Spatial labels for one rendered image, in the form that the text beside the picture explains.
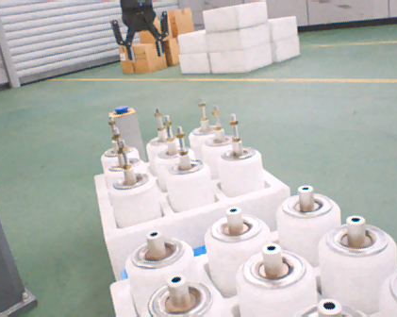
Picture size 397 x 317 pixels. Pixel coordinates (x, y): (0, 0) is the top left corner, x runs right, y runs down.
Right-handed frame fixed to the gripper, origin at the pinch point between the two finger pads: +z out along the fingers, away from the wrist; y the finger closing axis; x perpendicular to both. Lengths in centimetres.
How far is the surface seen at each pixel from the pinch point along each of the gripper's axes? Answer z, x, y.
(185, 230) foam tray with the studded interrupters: 32.5, -30.7, -7.6
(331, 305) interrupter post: 20, -76, -8
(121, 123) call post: 18.4, 14.6, -7.1
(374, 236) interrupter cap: 22, -67, 6
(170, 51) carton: 31, 365, 128
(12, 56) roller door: 8, 515, -37
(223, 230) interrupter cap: 22, -53, -8
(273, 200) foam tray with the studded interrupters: 31.6, -32.9, 11.8
